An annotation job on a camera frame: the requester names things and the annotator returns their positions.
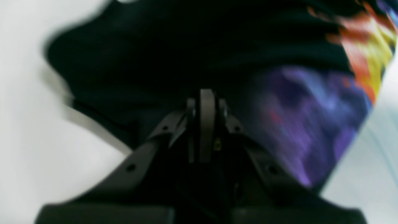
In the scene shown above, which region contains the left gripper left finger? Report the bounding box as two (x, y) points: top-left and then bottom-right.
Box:
(35, 98), (196, 224)

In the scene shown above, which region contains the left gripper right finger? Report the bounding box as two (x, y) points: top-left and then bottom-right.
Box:
(200, 89), (366, 224)

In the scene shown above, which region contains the black T-shirt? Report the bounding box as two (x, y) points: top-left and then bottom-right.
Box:
(45, 0), (397, 189)

